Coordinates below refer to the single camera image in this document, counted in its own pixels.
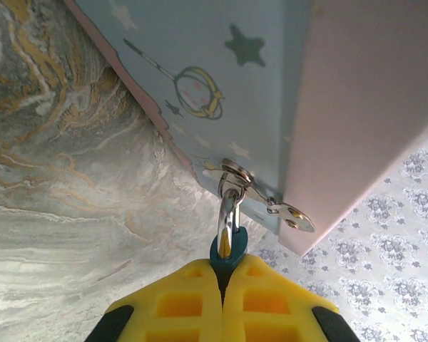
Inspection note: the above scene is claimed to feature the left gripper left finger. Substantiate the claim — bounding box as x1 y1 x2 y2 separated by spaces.
88 259 225 342

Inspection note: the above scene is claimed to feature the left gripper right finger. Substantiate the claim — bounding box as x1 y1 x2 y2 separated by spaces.
223 253 351 342

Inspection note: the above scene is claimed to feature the small teal padlock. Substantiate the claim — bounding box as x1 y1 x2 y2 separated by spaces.
209 187 250 286

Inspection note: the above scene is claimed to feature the blue cartoon tin box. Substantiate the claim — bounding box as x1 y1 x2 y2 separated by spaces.
62 0 428 257

